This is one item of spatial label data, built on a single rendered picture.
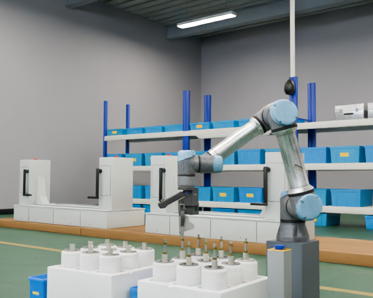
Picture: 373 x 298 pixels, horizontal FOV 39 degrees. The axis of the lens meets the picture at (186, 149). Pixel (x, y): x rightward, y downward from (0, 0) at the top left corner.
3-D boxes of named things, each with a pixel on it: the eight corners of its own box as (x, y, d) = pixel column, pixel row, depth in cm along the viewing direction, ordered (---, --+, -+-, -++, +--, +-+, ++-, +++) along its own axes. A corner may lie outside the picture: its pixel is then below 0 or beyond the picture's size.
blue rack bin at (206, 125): (208, 132, 838) (208, 126, 839) (228, 131, 815) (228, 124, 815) (189, 130, 799) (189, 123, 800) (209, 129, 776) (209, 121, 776)
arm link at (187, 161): (199, 150, 219) (179, 149, 218) (198, 176, 219) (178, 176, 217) (195, 151, 227) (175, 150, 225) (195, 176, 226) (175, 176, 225)
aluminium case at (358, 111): (348, 123, 691) (348, 109, 692) (376, 122, 666) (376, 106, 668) (334, 120, 659) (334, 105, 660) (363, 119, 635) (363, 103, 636)
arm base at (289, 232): (285, 237, 254) (285, 217, 255) (315, 240, 245) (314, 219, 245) (270, 240, 242) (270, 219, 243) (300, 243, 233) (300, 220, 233)
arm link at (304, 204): (312, 215, 240) (282, 99, 240) (328, 217, 225) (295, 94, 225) (289, 222, 237) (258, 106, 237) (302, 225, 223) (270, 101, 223)
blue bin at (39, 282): (73, 291, 269) (74, 268, 270) (89, 294, 263) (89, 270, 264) (26, 303, 245) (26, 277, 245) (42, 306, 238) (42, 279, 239)
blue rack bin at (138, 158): (144, 167, 921) (145, 155, 923) (161, 166, 898) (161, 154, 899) (124, 166, 882) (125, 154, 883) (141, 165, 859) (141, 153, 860)
